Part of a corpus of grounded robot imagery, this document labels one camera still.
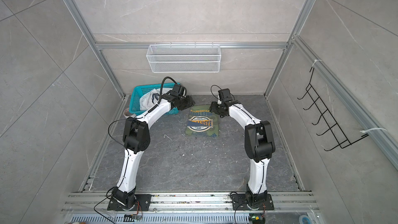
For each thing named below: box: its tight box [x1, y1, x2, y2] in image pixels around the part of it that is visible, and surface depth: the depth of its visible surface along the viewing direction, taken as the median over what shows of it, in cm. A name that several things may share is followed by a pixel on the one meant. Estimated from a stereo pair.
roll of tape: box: [123, 107, 133, 117], surface depth 109 cm
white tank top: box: [139, 88, 173, 111], surface depth 113 cm
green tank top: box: [185, 104, 219, 138], surface depth 100 cm
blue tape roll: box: [298, 214, 313, 224], surface depth 70 cm
